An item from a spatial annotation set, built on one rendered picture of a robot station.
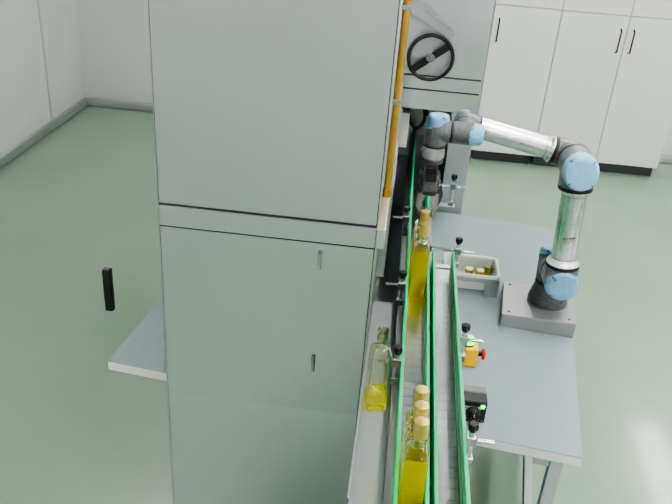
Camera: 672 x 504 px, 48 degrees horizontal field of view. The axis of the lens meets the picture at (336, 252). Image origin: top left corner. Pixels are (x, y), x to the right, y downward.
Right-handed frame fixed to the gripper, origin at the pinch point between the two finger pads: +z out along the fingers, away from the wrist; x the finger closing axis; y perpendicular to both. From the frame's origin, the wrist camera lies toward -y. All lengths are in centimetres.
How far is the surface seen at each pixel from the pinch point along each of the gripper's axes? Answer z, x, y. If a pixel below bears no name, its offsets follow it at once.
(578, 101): 58, -135, 375
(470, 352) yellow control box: 36, -19, -29
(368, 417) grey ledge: 29, 13, -76
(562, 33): 5, -111, 375
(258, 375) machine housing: 32, 47, -60
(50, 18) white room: 28, 306, 373
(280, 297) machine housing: 3, 41, -60
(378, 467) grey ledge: 29, 9, -95
